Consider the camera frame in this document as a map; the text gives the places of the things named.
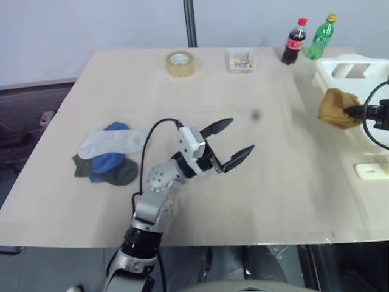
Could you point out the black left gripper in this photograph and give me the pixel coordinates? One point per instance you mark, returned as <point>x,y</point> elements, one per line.
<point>209,161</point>

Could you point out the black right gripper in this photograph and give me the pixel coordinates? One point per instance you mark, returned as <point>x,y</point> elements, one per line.
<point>378,114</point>

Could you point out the mustard yellow sock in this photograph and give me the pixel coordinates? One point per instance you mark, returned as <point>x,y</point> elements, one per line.
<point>334,106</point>

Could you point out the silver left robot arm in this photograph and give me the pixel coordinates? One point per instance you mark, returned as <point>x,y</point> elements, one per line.
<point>152,210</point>

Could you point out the white plastic basket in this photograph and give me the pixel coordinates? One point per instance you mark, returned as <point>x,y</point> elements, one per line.
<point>373,70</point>

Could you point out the clear plastic box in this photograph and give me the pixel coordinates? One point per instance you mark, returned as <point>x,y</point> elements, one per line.
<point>241,62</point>

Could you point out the green soda bottle yellow cap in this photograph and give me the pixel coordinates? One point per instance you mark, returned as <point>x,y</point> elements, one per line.
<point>320,38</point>

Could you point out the beige packing tape roll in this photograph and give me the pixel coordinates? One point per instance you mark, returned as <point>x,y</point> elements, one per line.
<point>179,70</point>

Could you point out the cola bottle red cap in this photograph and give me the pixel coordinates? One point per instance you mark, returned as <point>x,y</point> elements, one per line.
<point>291,45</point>

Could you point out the dark green sock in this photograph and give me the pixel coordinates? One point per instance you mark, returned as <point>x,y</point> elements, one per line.
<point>124,175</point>

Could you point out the grey metal pole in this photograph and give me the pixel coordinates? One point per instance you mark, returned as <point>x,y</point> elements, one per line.
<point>191,24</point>

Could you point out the blue sock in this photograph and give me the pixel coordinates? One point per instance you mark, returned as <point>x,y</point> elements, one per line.
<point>106,162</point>

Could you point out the small red grey device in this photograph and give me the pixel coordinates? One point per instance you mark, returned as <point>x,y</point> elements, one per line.
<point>46,118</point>

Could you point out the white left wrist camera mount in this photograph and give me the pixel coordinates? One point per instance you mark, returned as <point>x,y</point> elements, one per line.
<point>190,143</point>

